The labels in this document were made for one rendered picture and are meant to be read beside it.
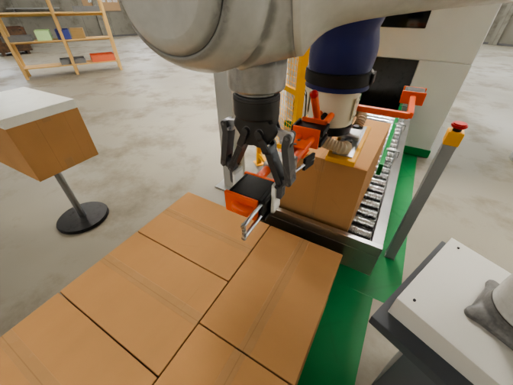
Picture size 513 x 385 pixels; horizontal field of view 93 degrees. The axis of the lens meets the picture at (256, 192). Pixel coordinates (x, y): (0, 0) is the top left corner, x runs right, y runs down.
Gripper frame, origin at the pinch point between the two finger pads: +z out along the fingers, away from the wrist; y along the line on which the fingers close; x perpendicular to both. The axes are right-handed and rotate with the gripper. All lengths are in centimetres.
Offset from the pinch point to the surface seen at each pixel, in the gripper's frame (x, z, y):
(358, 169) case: -64, 26, -14
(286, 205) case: -65, 61, 17
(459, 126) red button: -113, 17, -50
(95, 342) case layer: 32, 66, 49
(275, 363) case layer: 6, 66, -11
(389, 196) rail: -103, 61, -33
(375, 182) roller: -124, 67, -23
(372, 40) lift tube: -55, -22, -8
